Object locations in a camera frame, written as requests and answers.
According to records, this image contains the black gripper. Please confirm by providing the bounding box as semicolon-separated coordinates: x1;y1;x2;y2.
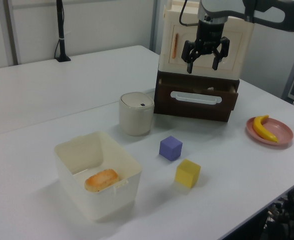
181;21;230;74

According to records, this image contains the brown drawer with white handle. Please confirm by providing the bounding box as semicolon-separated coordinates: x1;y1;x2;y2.
153;76;239;119

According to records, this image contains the dark brown drawer cabinet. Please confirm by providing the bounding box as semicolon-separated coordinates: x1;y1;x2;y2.
153;70;240;123

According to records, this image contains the cream plastic cupboard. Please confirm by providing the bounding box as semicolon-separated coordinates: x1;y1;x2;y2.
158;0;255;80

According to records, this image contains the yellow banana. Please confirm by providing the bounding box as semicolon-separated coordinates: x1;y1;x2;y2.
252;114;279;143

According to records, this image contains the small beige trash bin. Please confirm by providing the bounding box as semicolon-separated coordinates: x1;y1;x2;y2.
118;91;155;137

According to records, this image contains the purple cube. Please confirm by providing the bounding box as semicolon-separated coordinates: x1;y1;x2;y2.
159;135;183;162

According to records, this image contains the pink plate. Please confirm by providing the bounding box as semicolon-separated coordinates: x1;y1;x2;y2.
245;116;294;149

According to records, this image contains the yellow cube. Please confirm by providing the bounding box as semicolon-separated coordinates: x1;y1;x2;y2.
175;158;201;188

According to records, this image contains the black pole stand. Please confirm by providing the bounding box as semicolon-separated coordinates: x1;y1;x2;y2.
54;0;71;63

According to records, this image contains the toasted bread loaf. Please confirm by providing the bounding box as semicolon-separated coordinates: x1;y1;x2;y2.
84;168;119;193

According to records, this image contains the white plastic storage box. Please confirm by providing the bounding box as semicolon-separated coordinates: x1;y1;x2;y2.
54;131;143;222

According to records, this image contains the orange cupboard door handle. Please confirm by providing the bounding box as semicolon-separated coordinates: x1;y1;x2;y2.
173;33;179;59

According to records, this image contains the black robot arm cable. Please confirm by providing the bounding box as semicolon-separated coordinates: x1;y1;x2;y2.
178;0;199;27

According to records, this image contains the cream tray with handles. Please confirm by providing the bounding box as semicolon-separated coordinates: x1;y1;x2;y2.
164;0;201;14

